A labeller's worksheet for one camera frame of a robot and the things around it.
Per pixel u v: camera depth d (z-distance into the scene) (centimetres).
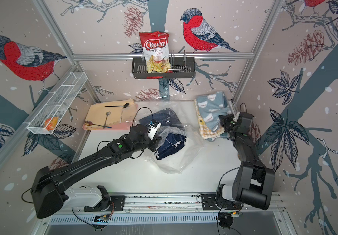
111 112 115
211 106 98
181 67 95
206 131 91
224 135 90
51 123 66
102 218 70
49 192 38
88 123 107
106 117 110
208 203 73
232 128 71
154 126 66
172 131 77
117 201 74
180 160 89
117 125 107
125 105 118
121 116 112
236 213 70
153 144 67
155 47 82
